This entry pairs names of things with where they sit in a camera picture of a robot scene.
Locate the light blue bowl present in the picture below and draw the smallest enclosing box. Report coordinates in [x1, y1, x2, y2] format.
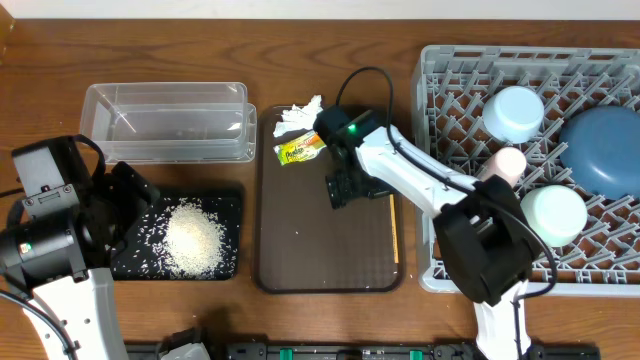
[482, 86, 544, 144]

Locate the brown serving tray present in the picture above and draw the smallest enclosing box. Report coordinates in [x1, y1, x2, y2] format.
[253, 106, 404, 294]

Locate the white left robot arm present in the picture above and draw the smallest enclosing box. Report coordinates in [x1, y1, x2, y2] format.
[3, 162, 160, 359]

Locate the yellow snack wrapper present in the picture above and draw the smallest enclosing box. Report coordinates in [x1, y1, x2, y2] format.
[274, 130, 326, 166]

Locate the pile of white rice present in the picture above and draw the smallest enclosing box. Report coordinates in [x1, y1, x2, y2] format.
[117, 197, 239, 280]

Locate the wooden chopstick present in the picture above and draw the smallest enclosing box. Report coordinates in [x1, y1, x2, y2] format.
[389, 195, 399, 264]

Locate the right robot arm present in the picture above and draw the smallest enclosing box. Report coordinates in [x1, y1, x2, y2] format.
[313, 106, 542, 359]

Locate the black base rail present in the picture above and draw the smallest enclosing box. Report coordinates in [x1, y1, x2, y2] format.
[124, 340, 601, 360]

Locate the pink cup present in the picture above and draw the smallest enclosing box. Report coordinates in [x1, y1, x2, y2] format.
[476, 147, 527, 187]

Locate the clear plastic bin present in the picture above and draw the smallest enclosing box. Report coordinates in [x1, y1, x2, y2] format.
[80, 82, 257, 164]

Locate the crumpled white tissue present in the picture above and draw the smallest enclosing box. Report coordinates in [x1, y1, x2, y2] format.
[273, 95, 322, 137]

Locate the black plastic tray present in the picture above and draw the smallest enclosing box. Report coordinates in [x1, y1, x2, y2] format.
[109, 185, 245, 282]

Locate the green bowl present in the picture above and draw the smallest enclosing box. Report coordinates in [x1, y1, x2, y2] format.
[521, 185, 588, 247]

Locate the dark blue plate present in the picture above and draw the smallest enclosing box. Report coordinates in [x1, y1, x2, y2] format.
[560, 106, 639, 200]

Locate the grey dishwasher rack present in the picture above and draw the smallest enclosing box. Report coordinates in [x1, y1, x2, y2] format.
[412, 45, 639, 297]

